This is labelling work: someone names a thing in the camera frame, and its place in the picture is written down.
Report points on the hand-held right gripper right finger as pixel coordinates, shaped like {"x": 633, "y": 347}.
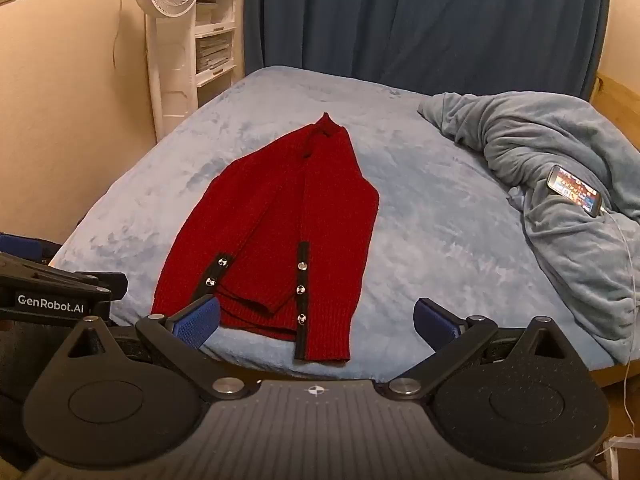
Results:
{"x": 435, "y": 325}

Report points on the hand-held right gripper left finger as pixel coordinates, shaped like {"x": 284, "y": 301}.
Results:
{"x": 197, "y": 322}

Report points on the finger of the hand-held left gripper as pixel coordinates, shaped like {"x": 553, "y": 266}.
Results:
{"x": 20, "y": 247}

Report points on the red knit cardigan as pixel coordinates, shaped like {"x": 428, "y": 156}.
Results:
{"x": 300, "y": 200}

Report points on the light blue bed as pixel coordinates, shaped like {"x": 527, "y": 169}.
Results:
{"x": 425, "y": 210}

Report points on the smartphone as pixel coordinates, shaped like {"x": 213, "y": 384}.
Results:
{"x": 575, "y": 190}

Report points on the grey-blue fleece blanket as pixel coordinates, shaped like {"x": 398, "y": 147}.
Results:
{"x": 550, "y": 135}

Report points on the white standing fan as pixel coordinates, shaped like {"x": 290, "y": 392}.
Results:
{"x": 170, "y": 75}

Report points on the white shelf unit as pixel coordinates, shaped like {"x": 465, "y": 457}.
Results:
{"x": 215, "y": 77}

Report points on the dark blue curtain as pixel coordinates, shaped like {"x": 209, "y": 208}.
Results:
{"x": 425, "y": 20}

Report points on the wooden bed frame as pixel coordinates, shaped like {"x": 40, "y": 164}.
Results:
{"x": 617, "y": 105}

